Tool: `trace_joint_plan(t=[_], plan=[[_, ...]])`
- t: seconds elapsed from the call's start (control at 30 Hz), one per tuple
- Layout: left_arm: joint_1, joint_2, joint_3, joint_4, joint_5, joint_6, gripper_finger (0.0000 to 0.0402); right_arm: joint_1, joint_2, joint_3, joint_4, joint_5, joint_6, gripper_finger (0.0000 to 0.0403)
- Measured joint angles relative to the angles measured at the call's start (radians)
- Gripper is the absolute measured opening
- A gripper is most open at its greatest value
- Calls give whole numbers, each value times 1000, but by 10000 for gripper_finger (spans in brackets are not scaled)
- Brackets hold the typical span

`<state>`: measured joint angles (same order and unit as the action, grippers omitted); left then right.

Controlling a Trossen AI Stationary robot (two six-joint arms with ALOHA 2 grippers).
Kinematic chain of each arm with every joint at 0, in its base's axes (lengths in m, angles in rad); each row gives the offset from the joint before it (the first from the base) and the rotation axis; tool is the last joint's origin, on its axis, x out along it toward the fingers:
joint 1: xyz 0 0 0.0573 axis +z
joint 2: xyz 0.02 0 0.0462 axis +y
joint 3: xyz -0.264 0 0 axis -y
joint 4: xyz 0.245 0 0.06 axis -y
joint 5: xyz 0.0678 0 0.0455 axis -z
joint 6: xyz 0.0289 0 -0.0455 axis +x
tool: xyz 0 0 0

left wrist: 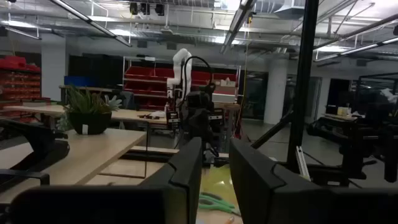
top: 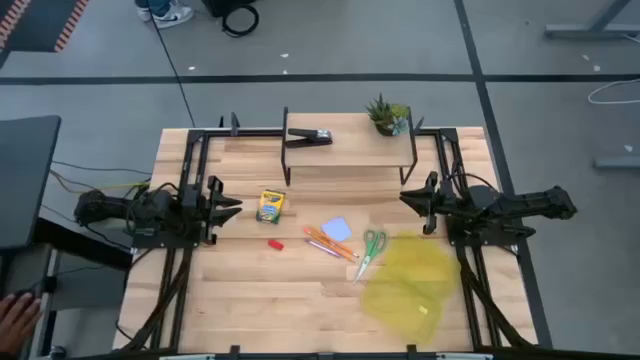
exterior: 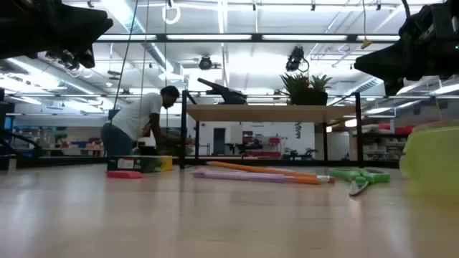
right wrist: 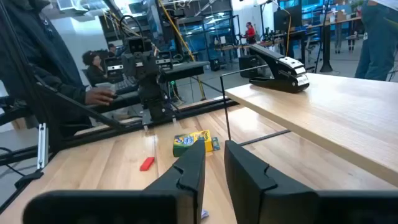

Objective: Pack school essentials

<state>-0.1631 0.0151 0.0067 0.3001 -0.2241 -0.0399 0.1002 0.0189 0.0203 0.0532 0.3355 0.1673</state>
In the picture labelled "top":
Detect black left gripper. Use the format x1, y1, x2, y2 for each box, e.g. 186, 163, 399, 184
199, 174, 244, 246

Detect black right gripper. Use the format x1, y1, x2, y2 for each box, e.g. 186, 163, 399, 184
399, 171, 441, 236

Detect yellow green crayon box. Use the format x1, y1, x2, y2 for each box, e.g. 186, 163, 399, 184
255, 188, 287, 225

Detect green handled scissors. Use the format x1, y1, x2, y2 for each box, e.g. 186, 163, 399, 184
353, 229, 388, 285

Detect pale blue sticky note pad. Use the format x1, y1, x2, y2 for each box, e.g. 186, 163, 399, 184
320, 216, 353, 243

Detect yellow mesh pouch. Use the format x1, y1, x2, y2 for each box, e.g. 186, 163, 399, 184
360, 232, 462, 346

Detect wooden shelf riser black legs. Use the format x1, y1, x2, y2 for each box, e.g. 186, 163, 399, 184
280, 106, 425, 187

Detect potted succulent plant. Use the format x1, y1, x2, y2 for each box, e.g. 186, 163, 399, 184
365, 93, 412, 138

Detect black stapler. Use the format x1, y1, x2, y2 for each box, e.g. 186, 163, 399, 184
285, 127, 334, 150

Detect grey desk foot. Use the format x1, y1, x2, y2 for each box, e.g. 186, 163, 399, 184
594, 155, 640, 170

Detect person's white shoe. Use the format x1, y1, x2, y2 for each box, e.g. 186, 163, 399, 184
151, 1, 195, 29

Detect black box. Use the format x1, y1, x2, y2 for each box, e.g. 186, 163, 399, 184
201, 0, 257, 17

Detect dark grey side desk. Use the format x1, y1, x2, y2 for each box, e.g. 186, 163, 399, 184
0, 115, 62, 251

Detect person's leg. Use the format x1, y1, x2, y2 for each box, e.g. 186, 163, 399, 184
133, 0, 172, 16

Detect person's hand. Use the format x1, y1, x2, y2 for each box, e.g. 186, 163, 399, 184
0, 292, 44, 357

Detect grey desk leg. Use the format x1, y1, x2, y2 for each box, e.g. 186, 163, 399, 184
544, 0, 640, 41

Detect dark mat orange striped edge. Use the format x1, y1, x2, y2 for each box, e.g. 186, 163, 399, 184
0, 0, 91, 54

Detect black metal table frame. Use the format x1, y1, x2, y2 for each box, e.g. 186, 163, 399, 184
122, 127, 539, 360

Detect black cable bundle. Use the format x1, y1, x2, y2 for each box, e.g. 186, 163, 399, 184
455, 244, 532, 350
124, 247, 194, 352

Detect yellow floor cable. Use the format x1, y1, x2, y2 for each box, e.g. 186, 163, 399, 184
48, 168, 152, 195

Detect thin black floor cable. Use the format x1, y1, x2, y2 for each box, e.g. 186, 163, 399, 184
51, 159, 152, 177

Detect long black floor cable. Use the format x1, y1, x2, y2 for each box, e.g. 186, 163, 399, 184
147, 7, 197, 129

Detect black coiled cable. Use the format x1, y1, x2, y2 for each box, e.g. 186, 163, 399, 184
221, 4, 261, 39

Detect white floor cable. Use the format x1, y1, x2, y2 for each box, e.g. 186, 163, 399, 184
587, 77, 640, 106

